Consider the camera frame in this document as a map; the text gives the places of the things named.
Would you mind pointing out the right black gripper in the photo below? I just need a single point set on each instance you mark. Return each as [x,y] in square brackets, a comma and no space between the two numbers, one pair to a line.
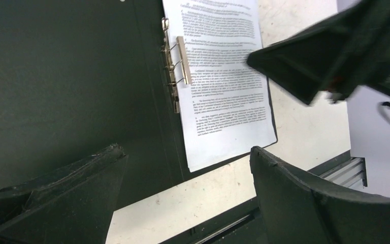
[338,54]

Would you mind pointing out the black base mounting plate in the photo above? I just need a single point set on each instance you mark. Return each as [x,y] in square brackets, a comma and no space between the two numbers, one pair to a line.
[240,224]

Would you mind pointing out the aluminium frame rail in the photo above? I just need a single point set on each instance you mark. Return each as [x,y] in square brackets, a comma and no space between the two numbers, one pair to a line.
[350,174]

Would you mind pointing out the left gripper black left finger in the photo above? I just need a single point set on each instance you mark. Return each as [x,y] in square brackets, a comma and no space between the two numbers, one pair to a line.
[72,204]

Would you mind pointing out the cream and black file folder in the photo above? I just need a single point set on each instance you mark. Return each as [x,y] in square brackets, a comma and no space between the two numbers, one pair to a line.
[79,76]

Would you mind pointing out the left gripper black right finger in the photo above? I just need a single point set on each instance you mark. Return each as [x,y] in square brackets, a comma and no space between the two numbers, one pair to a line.
[300,207]

